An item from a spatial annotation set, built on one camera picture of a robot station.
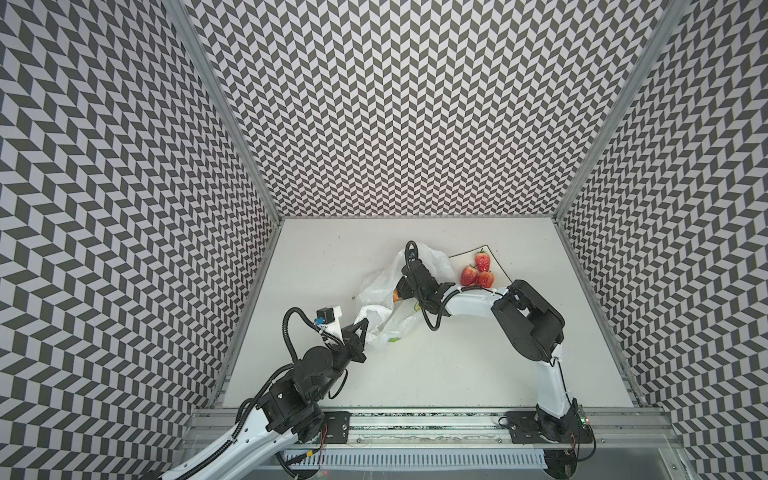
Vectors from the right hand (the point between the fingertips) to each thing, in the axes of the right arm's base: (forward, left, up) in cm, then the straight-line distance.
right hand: (405, 283), depth 98 cm
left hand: (-20, +10, +14) cm, 27 cm away
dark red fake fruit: (-1, -26, +3) cm, 26 cm away
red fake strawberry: (+1, -21, +3) cm, 21 cm away
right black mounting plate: (-41, -29, -5) cm, 51 cm away
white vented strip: (-47, -9, -2) cm, 48 cm away
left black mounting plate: (-41, +18, 0) cm, 45 cm away
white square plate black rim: (+8, -20, +1) cm, 22 cm away
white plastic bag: (-19, +5, +12) cm, 23 cm away
